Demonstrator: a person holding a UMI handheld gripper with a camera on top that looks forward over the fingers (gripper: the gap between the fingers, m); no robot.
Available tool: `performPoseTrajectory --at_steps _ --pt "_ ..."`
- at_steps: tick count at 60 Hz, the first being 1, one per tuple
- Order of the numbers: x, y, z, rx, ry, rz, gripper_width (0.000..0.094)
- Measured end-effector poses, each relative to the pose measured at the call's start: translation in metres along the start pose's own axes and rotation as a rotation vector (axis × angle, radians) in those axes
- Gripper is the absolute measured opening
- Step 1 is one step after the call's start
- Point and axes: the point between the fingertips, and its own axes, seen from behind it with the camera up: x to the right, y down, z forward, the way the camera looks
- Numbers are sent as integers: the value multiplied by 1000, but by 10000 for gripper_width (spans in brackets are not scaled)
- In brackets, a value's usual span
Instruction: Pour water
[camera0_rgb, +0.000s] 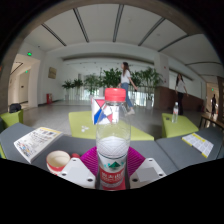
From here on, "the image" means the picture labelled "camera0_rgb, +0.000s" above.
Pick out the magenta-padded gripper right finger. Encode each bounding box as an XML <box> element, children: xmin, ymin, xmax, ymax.
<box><xmin>127</xmin><ymin>146</ymin><xmax>167</xmax><ymax>190</ymax></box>

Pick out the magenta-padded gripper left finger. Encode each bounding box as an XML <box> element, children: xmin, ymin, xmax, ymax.
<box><xmin>57</xmin><ymin>146</ymin><xmax>100</xmax><ymax>190</ymax></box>

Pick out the clear red-capped water bottle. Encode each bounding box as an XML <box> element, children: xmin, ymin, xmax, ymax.
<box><xmin>95</xmin><ymin>87</ymin><xmax>131</xmax><ymax>191</ymax></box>

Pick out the red white floral cup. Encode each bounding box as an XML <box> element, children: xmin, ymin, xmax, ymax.
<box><xmin>45</xmin><ymin>150</ymin><xmax>72</xmax><ymax>176</ymax></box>

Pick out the white printed magazine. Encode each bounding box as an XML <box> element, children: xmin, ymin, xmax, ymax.
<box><xmin>13</xmin><ymin>126</ymin><xmax>64</xmax><ymax>164</ymax></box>

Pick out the long lime green bench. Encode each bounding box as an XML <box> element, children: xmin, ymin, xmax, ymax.
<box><xmin>68</xmin><ymin>110</ymin><xmax>155</xmax><ymax>141</ymax></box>

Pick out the small lime green ottoman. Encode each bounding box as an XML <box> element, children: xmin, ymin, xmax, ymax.
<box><xmin>161</xmin><ymin>112</ymin><xmax>200</xmax><ymax>139</ymax></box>

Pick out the yellow white leaflet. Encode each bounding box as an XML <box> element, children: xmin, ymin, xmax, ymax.
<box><xmin>181</xmin><ymin>132</ymin><xmax>215</xmax><ymax>159</ymax></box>

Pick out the small clear plastic bottle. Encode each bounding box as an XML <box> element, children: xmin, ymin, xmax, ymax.
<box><xmin>171</xmin><ymin>101</ymin><xmax>180</xmax><ymax>124</ymax></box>

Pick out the white red blue patterned cube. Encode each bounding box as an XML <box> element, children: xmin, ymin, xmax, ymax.
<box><xmin>90</xmin><ymin>96</ymin><xmax>120</xmax><ymax>125</ymax></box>

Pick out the lime green seat block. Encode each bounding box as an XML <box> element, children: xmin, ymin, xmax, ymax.
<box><xmin>0</xmin><ymin>109</ymin><xmax>24</xmax><ymax>129</ymax></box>

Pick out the brown wooden bench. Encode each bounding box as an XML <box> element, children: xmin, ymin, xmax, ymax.
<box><xmin>199</xmin><ymin>112</ymin><xmax>224</xmax><ymax>131</ymax></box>

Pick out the person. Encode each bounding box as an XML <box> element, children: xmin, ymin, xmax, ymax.
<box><xmin>210</xmin><ymin>93</ymin><xmax>218</xmax><ymax>118</ymax></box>
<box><xmin>117</xmin><ymin>61</ymin><xmax>138</xmax><ymax>116</ymax></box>
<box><xmin>174</xmin><ymin>73</ymin><xmax>189</xmax><ymax>116</ymax></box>

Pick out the black backpack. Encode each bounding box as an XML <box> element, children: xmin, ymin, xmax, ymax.
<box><xmin>8</xmin><ymin>102</ymin><xmax>22</xmax><ymax>114</ymax></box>

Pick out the group of green potted plants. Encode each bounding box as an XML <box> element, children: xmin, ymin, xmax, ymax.
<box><xmin>61</xmin><ymin>67</ymin><xmax>164</xmax><ymax>98</ymax></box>

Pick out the gold framed wall picture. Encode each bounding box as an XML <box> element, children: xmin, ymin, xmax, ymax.
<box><xmin>47</xmin><ymin>66</ymin><xmax>58</xmax><ymax>80</ymax></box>

